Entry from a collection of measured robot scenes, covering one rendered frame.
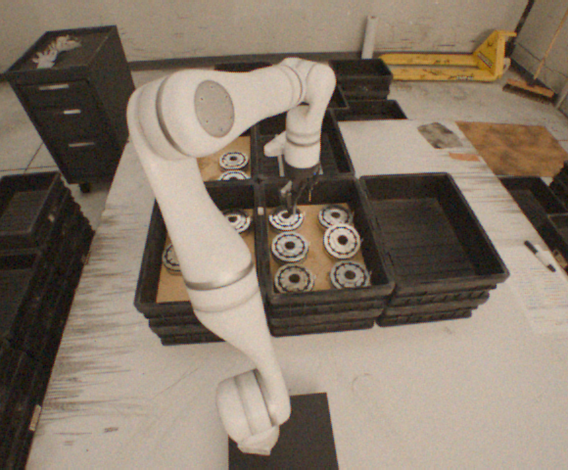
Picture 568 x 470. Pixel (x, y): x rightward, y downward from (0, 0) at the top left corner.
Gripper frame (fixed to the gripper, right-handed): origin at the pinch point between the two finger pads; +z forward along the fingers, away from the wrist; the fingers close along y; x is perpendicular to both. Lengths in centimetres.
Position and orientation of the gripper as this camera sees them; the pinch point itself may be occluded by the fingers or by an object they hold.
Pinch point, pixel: (299, 203)
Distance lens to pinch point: 85.1
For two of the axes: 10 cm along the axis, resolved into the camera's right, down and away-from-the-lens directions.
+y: 6.1, -6.0, 5.1
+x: -7.9, -4.8, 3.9
